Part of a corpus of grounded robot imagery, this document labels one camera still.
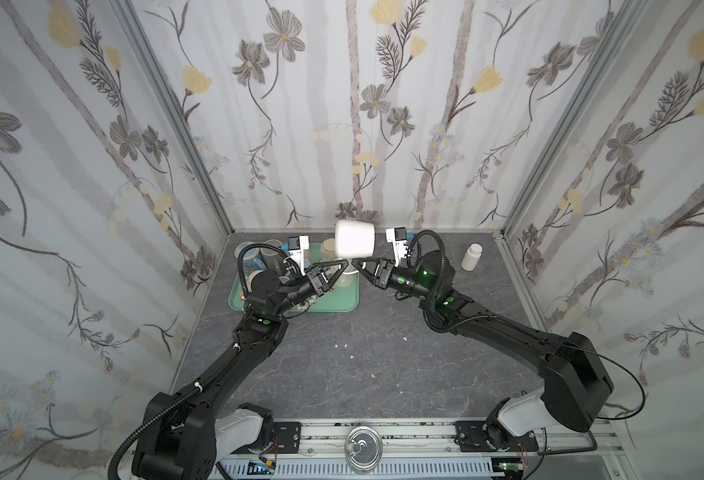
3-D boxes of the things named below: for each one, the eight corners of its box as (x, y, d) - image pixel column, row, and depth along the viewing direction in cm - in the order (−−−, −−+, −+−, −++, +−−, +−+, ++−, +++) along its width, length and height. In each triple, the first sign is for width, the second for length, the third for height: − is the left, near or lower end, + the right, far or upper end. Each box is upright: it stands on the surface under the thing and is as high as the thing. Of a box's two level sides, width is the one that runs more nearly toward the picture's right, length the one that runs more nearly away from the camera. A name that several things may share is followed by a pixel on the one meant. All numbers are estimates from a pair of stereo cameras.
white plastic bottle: (462, 272, 111) (471, 255, 103) (459, 260, 114) (467, 243, 106) (475, 272, 111) (484, 255, 103) (471, 261, 114) (480, 243, 106)
